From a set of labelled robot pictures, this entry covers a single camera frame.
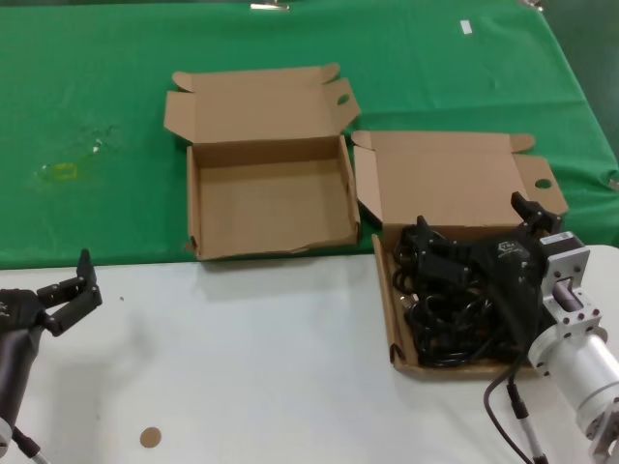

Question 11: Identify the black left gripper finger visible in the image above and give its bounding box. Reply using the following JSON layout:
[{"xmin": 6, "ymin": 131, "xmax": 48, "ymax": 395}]
[{"xmin": 36, "ymin": 248, "xmax": 104, "ymax": 338}]

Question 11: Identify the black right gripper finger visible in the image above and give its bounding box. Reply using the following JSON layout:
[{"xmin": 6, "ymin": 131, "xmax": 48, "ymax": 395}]
[
  {"xmin": 510, "ymin": 191, "xmax": 566, "ymax": 239},
  {"xmin": 414, "ymin": 216, "xmax": 479, "ymax": 294}
]

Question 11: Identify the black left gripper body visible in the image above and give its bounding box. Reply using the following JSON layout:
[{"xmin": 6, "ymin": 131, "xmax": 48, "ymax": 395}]
[{"xmin": 0, "ymin": 288, "xmax": 49, "ymax": 422}]

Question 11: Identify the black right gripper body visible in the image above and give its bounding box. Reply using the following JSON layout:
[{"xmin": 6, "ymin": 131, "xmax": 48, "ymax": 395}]
[{"xmin": 471, "ymin": 224, "xmax": 553, "ymax": 350}]

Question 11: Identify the brown cardboard box round cutout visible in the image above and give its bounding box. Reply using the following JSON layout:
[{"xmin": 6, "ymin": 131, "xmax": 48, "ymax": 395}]
[{"xmin": 351, "ymin": 129, "xmax": 571, "ymax": 382}]

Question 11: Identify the brown cardboard box oval cutout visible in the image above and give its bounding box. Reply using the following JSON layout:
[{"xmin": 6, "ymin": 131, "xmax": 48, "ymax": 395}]
[{"xmin": 162, "ymin": 62, "xmax": 363, "ymax": 263}]

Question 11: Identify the green tablecloth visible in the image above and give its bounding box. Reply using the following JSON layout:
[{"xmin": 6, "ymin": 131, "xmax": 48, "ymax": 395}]
[{"xmin": 0, "ymin": 0, "xmax": 619, "ymax": 271}]

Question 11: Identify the black cable silver connector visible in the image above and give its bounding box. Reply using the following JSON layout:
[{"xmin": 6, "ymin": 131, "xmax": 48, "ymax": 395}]
[
  {"xmin": 12, "ymin": 424, "xmax": 52, "ymax": 464},
  {"xmin": 505, "ymin": 379, "xmax": 550, "ymax": 464}
]

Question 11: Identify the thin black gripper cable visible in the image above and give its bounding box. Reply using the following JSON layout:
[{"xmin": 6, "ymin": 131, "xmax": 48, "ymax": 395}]
[{"xmin": 485, "ymin": 355, "xmax": 536, "ymax": 464}]

